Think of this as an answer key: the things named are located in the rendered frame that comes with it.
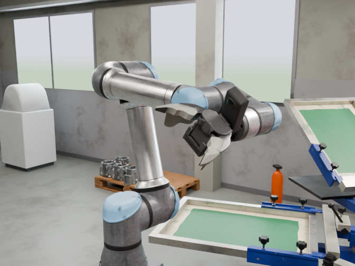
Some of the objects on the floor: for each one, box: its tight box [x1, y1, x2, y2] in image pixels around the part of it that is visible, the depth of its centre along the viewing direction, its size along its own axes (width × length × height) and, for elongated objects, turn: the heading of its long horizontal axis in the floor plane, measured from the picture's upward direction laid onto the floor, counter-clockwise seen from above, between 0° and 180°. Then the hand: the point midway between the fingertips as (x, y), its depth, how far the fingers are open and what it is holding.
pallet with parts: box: [95, 156, 200, 198], centre depth 558 cm, size 134×91×37 cm
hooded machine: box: [0, 83, 57, 172], centre depth 668 cm, size 74×62×143 cm
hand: (177, 133), depth 73 cm, fingers open, 14 cm apart
